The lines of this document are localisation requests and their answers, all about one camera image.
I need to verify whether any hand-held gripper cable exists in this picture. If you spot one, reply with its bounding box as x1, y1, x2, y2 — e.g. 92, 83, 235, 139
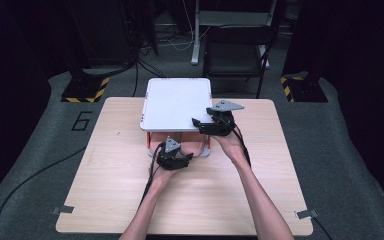
139, 143, 165, 208
226, 121, 253, 168

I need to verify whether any short black floor cable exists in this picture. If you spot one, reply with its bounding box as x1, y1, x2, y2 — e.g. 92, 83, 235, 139
312, 216, 334, 240

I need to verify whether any grey tape strip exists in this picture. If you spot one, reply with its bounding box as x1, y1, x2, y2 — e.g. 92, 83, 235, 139
294, 209, 320, 220
51, 204, 76, 216

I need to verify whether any white cable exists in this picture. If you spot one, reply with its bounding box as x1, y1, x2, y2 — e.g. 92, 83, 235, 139
159, 0, 211, 52

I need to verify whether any long black floor cable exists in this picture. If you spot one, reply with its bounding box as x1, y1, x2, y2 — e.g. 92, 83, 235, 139
0, 146, 88, 240

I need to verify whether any person's right hand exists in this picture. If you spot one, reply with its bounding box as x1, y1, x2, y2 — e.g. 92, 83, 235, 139
213, 129, 248, 165

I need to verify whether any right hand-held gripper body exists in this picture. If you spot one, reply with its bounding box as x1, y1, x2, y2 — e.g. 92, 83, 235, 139
199, 99, 245, 138

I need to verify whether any black cable bundle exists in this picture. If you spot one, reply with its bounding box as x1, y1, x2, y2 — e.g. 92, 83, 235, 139
131, 49, 167, 98

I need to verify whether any black equipment cabinet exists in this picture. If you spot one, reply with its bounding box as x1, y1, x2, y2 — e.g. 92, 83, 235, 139
76, 0, 139, 69

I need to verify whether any metal cart frame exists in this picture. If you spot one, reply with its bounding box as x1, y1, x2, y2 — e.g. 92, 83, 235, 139
190, 0, 278, 66

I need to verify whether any left hand-held gripper cable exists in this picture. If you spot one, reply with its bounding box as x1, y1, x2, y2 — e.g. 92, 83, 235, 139
139, 143, 165, 208

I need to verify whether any person's left hand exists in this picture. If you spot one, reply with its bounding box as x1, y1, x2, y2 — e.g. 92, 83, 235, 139
151, 164, 181, 188

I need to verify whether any right hand-held gripper cable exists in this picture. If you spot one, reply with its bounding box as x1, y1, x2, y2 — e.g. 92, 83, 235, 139
226, 121, 253, 168

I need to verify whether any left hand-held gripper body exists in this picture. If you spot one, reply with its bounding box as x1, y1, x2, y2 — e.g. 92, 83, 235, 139
155, 135, 182, 171

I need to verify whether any black stand with striped base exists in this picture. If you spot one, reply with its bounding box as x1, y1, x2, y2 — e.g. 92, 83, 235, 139
279, 0, 329, 103
60, 0, 110, 104

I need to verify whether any black folding chair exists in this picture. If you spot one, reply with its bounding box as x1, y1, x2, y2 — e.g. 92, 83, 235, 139
202, 24, 279, 99

